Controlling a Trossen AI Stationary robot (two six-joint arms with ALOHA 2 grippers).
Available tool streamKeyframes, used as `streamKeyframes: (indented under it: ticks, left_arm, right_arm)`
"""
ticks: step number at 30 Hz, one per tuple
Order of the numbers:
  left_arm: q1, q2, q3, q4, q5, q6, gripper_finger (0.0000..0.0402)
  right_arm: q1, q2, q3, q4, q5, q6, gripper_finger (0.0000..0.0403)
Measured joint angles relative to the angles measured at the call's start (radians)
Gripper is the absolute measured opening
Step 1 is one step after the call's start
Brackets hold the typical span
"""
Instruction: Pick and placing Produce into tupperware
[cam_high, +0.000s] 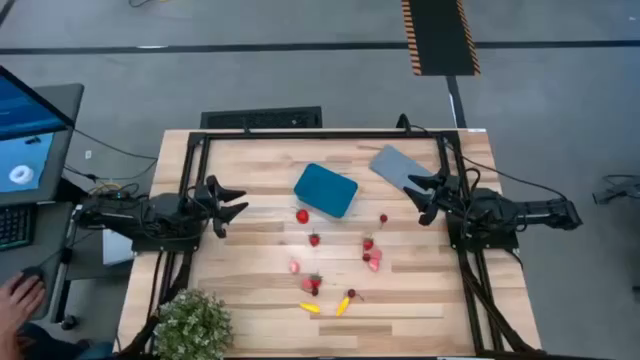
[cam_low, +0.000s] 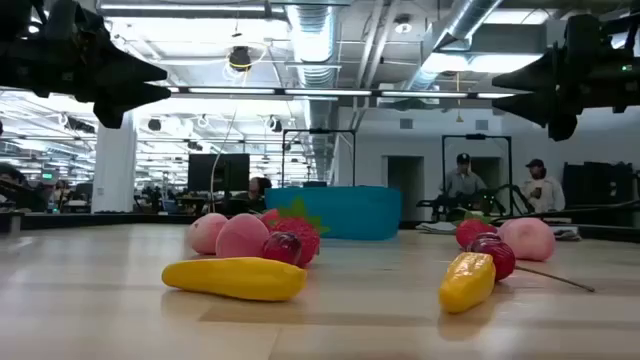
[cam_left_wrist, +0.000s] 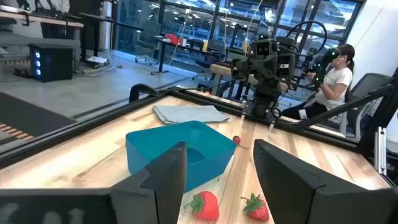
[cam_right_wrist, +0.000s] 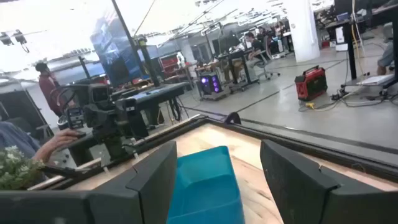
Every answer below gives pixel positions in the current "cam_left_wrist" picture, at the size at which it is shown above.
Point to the grey office chair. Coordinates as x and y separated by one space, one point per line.
370 87
149 34

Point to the black orange striped floor mat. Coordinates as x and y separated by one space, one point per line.
31 112

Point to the person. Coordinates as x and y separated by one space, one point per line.
335 84

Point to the black aluminium table frame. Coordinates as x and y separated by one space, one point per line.
62 138

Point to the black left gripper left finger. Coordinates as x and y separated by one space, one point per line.
161 186

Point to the black standing desk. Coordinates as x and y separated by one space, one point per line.
93 17

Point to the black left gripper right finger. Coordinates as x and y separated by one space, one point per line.
289 186

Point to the wooden workbench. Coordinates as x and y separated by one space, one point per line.
220 70

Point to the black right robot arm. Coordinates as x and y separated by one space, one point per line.
264 102

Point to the teal plastic container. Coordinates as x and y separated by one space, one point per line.
211 161

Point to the red bag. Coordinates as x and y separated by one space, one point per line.
173 39

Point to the yellow bottle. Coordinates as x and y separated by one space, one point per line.
205 45

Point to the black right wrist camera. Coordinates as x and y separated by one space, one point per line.
265 46

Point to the grey folded cloth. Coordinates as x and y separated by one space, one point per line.
189 113

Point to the wooden top desk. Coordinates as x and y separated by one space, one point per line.
46 21

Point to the black computer tower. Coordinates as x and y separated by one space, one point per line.
56 65

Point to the dark red toy cherry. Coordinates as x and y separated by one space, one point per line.
237 139

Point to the large red toy strawberry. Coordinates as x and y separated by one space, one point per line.
206 208

